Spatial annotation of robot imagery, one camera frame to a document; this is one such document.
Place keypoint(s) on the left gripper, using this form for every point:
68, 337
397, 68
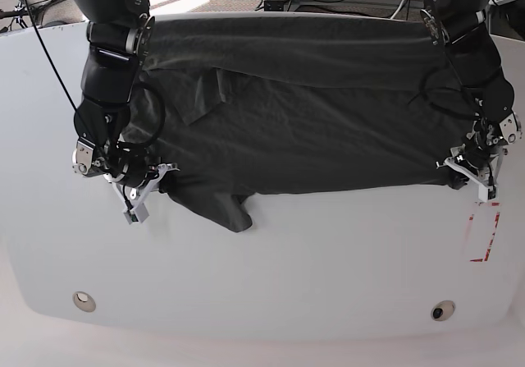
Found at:
479, 164

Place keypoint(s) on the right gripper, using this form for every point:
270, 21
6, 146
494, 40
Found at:
136, 181

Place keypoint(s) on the dark grey T-shirt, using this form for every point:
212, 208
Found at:
273, 104

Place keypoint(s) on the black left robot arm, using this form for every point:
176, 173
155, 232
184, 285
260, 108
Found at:
458, 28

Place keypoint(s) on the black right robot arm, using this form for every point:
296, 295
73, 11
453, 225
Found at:
118, 34

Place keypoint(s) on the red tape rectangle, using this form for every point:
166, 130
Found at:
481, 230

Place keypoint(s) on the left table grommet hole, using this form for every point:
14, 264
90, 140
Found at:
84, 302

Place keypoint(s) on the table grommet hole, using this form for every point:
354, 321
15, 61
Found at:
443, 310
84, 302

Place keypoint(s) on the right table grommet hole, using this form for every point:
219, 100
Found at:
443, 310

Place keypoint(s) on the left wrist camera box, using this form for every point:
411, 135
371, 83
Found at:
486, 193

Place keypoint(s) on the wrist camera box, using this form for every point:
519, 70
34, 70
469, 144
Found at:
136, 214
486, 193

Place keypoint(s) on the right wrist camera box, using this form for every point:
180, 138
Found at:
136, 214

